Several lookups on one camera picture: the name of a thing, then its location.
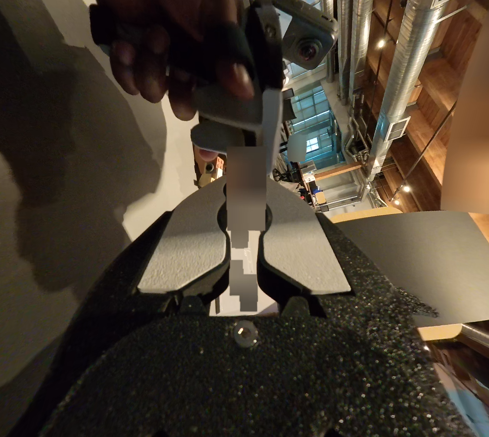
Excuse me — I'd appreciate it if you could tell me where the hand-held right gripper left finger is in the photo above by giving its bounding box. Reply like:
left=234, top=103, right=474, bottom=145
left=137, top=177, right=232, bottom=294

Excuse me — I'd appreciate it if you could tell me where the long thin metal duct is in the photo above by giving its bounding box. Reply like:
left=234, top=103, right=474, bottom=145
left=320, top=0, right=380, bottom=105

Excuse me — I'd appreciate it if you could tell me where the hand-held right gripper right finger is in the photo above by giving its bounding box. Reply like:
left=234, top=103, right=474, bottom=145
left=256, top=177, right=353, bottom=295

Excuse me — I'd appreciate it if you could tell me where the wide metal air duct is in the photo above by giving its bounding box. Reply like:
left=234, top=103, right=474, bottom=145
left=365, top=0, right=489, bottom=187

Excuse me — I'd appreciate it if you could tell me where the black panel wooden rim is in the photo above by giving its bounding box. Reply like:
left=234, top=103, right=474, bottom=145
left=330, top=208, right=489, bottom=342

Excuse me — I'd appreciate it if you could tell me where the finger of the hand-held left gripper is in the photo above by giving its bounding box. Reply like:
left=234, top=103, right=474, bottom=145
left=260, top=88, right=286, bottom=178
left=190, top=96, right=266, bottom=155

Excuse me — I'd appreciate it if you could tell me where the wooden support pillar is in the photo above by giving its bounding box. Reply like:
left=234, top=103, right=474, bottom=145
left=314, top=162, right=367, bottom=181

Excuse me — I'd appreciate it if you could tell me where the grey desk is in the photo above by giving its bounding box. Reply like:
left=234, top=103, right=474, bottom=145
left=0, top=0, right=230, bottom=407

